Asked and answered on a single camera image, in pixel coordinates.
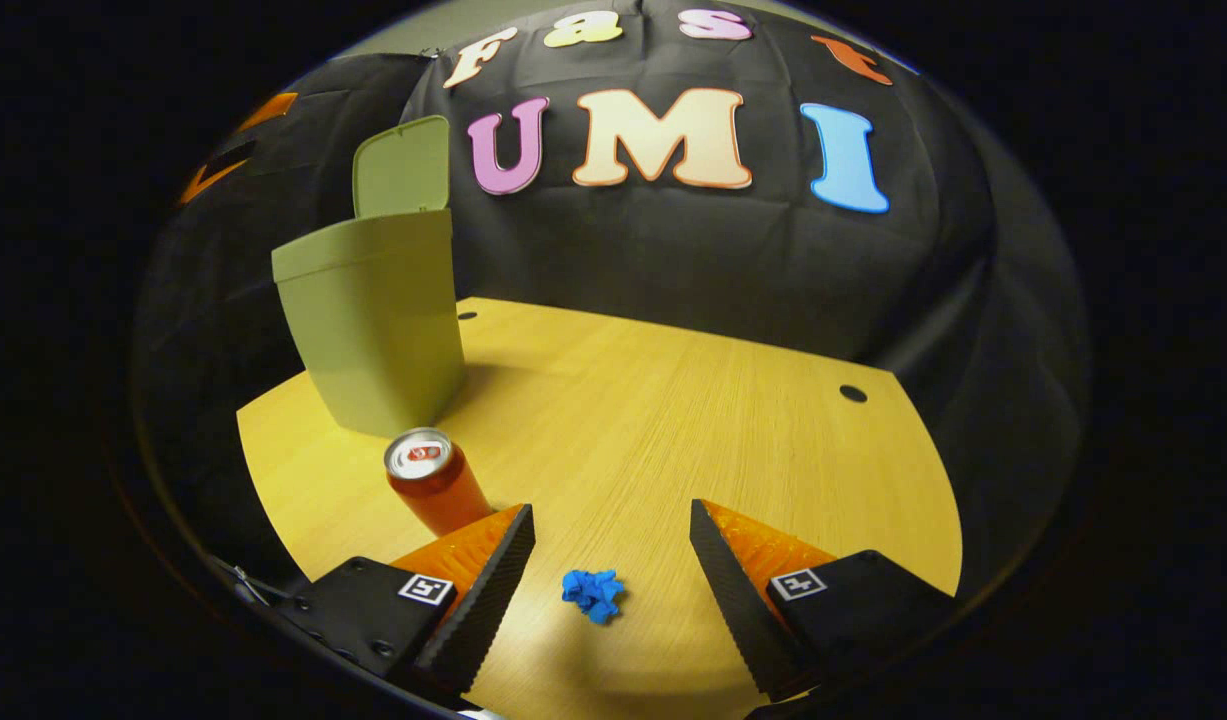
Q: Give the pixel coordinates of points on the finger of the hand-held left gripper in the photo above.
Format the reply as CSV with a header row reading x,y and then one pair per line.
x,y
225,160
269,108

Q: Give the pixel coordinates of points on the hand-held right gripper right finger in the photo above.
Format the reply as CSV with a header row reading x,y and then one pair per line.
x,y
733,600

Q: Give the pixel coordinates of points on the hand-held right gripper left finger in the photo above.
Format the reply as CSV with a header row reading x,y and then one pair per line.
x,y
488,590

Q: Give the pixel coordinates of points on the blue paper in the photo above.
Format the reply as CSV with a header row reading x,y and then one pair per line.
x,y
593,595

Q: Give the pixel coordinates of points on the red pop can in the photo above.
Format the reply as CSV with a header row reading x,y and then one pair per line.
x,y
441,492

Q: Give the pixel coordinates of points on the green desktop garbage bin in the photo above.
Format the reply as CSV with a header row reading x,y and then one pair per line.
x,y
373,320

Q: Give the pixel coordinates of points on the wooden desktop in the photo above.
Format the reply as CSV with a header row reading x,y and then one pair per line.
x,y
673,430

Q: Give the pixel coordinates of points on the black backdrop cloth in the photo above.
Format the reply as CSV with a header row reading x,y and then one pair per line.
x,y
673,250

